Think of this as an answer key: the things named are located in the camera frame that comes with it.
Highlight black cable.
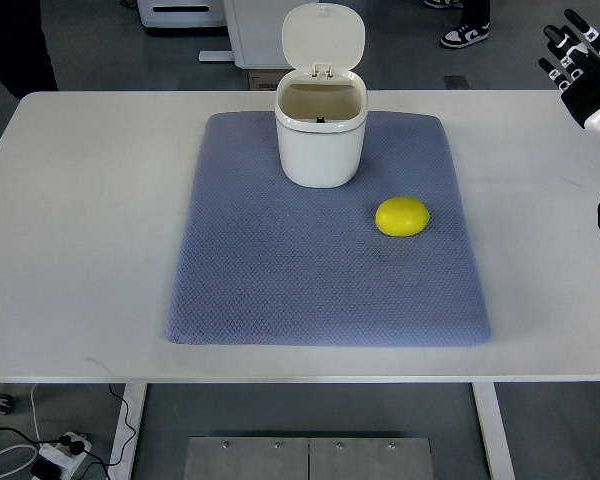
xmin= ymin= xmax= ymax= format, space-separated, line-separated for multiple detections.
xmin=0 ymin=383 xmax=136 ymax=480

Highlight white table leg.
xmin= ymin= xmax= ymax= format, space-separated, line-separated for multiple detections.
xmin=107 ymin=383 xmax=148 ymax=480
xmin=472 ymin=382 xmax=515 ymax=480

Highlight black and white sneaker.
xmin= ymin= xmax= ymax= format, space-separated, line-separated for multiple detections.
xmin=440 ymin=23 xmax=490 ymax=49

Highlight metal floor plate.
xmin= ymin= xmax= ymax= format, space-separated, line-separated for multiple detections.
xmin=184 ymin=437 xmax=434 ymax=479

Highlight white appliance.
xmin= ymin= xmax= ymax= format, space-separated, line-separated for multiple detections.
xmin=136 ymin=0 xmax=226 ymax=29

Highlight white cable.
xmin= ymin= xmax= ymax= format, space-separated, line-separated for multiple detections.
xmin=0 ymin=383 xmax=44 ymax=480

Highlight left white table leg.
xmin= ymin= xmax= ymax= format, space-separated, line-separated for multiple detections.
xmin=107 ymin=383 xmax=148 ymax=480

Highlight white power strip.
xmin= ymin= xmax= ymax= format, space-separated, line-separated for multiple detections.
xmin=31 ymin=432 xmax=92 ymax=479

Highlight blue textured mat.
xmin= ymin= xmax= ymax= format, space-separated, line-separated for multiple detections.
xmin=166 ymin=111 xmax=491 ymax=347

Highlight yellow lemon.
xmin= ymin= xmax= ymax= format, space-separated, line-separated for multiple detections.
xmin=375 ymin=196 xmax=430 ymax=237

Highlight person dark trousers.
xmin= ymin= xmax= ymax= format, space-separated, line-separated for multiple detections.
xmin=0 ymin=0 xmax=58 ymax=100

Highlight right white table leg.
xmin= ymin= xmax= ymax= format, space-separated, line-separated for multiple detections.
xmin=472 ymin=382 xmax=515 ymax=480

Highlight cardboard box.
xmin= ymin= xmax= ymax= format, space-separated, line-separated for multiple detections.
xmin=248 ymin=69 xmax=289 ymax=91

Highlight white trash bin with lid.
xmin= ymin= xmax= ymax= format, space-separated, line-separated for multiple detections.
xmin=275 ymin=3 xmax=368 ymax=188

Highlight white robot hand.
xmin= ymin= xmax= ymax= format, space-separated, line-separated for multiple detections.
xmin=538 ymin=25 xmax=600 ymax=135

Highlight white cabinet base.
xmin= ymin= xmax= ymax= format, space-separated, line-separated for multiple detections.
xmin=198 ymin=0 xmax=308 ymax=70

